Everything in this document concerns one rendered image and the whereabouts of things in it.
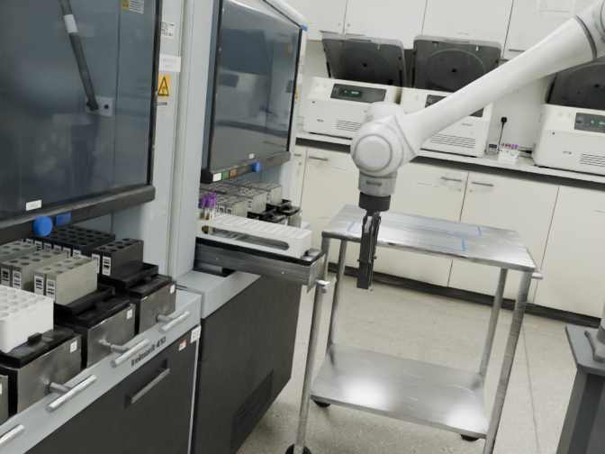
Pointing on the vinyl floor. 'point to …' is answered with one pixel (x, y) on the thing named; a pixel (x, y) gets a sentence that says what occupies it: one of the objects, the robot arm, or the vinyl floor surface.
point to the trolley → (492, 242)
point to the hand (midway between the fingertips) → (365, 273)
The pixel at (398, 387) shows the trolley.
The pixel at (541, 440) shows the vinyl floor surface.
